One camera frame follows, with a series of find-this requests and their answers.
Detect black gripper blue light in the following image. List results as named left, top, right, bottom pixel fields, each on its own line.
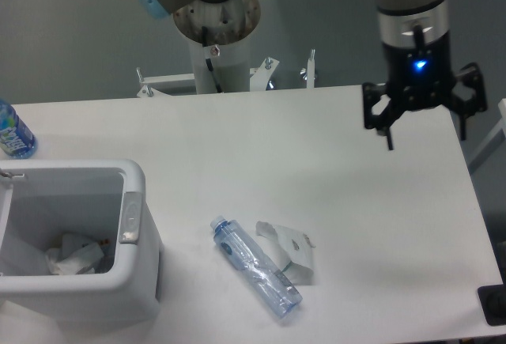
left=362, top=32, right=487, bottom=150

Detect white paper wrapper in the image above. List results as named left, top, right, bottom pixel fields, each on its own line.
left=255, top=221, right=315, bottom=285

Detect clear plastic bottle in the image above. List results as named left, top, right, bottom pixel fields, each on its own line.
left=210, top=216, right=303, bottom=319

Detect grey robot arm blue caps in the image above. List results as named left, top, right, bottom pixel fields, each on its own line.
left=138, top=0, right=487, bottom=137

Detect white plastic trash can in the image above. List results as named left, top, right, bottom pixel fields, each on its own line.
left=1, top=160, right=163, bottom=322

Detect white paper trash in can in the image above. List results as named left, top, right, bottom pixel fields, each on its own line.
left=45, top=232, right=111, bottom=275

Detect black object at table edge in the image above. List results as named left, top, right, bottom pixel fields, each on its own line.
left=478, top=284, right=505, bottom=327

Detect blue labelled water bottle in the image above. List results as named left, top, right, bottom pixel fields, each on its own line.
left=1, top=100, right=38, bottom=159

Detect white frame at right edge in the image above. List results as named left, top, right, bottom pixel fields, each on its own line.
left=467, top=98, right=505, bottom=174

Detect white table frame bracket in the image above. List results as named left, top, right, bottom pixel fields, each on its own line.
left=136, top=48, right=318, bottom=98

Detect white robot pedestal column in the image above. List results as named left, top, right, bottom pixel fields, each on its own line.
left=172, top=0, right=262, bottom=95

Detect black cable on pedestal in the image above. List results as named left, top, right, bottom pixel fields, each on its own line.
left=200, top=25, right=223, bottom=94

